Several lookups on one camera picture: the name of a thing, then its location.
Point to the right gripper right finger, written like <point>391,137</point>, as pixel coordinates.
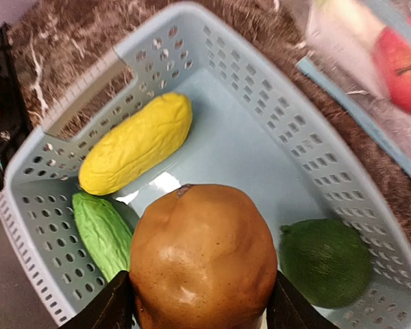
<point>288,309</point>

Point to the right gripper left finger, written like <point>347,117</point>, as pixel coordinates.
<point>112,308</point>

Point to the green cucumber toy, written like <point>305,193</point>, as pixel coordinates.
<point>104,233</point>

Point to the brown potato toy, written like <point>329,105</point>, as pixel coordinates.
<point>202,256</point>

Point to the clear zip top bag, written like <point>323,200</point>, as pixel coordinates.
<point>388,125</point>

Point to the red apple toy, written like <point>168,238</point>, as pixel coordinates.
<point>392,58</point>

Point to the white bitter gourd toy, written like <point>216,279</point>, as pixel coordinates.
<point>347,32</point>

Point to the green round fruit toy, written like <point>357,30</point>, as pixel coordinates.
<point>326,261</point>

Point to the light blue plastic basket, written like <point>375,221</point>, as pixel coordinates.
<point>252,129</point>

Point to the yellow corn toy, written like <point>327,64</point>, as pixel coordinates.
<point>137,145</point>

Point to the black aluminium frame rail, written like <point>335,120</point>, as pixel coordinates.
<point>15,125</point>

